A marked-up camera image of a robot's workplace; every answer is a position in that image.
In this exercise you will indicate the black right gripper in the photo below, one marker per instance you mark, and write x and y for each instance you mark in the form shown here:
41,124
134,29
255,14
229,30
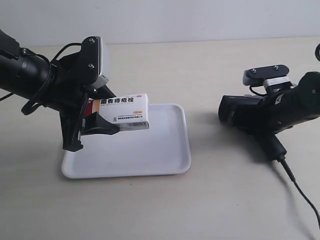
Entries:
291,107

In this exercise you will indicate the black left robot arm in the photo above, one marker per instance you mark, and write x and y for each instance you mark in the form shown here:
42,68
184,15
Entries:
28,74

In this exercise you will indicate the black handheld barcode scanner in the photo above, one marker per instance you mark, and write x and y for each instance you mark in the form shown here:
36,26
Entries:
243,113

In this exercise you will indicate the white red medicine box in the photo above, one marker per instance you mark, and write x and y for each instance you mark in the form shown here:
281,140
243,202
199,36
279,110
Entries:
129,113

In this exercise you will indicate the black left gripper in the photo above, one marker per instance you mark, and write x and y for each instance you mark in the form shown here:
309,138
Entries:
70,99

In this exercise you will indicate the white rectangular plastic tray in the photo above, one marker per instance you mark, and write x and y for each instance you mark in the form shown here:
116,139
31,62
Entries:
163,149

